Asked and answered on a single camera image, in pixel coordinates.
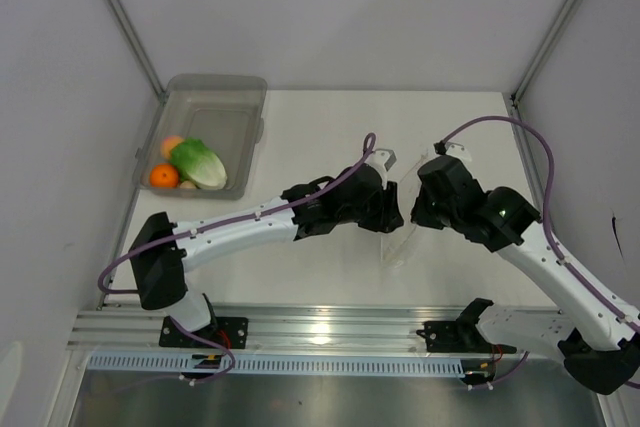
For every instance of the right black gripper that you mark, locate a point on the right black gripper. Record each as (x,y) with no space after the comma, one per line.
(419,214)

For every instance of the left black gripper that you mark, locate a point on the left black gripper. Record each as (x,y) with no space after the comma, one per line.
(388,217)

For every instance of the clear zip top bag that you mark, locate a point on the clear zip top bag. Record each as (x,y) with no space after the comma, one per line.
(398,246)

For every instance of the green plastic lettuce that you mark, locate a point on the green plastic lettuce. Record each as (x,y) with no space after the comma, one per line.
(197,163)

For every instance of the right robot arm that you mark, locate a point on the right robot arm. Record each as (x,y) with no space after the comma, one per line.
(595,335)

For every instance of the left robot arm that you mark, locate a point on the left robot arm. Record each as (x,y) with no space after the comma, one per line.
(164,251)

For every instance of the clear plastic container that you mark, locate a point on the clear plastic container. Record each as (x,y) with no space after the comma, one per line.
(222,111)

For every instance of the orange fruit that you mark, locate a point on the orange fruit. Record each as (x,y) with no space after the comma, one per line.
(164,176)

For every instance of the peach fruit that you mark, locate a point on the peach fruit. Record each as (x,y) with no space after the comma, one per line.
(168,144)

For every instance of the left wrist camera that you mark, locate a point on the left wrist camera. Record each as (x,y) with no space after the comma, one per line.
(382,159)

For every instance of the aluminium mounting rail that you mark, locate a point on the aluminium mounting rail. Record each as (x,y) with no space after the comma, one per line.
(272,329)

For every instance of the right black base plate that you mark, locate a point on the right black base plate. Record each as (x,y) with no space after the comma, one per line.
(450,337)

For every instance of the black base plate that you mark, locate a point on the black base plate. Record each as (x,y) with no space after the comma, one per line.
(450,337)
(230,332)

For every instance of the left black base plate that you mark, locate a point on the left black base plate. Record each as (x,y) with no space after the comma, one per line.
(230,332)

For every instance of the white slotted cable duct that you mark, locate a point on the white slotted cable duct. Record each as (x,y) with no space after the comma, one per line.
(314,365)

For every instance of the right aluminium frame post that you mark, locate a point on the right aluminium frame post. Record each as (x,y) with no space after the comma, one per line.
(545,48)

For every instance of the aluminium frame post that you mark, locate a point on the aluminium frame post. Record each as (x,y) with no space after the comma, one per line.
(545,48)
(132,39)

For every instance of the left aluminium frame post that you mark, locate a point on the left aluminium frame post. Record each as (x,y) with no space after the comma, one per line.
(132,39)

